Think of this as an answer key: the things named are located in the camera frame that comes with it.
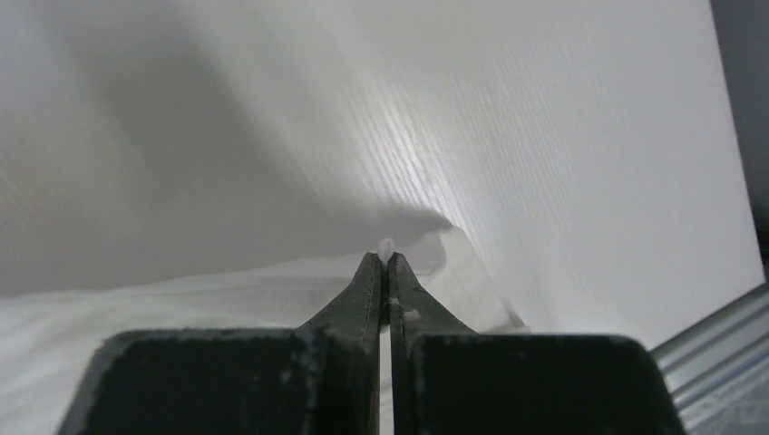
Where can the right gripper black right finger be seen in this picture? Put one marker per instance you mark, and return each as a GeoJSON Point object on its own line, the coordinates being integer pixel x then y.
{"type": "Point", "coordinates": [449, 379]}

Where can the white t shirt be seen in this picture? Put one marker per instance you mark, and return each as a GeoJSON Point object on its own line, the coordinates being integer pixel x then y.
{"type": "Point", "coordinates": [48, 339]}

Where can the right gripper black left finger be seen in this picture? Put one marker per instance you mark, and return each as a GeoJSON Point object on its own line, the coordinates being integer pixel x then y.
{"type": "Point", "coordinates": [319, 378]}

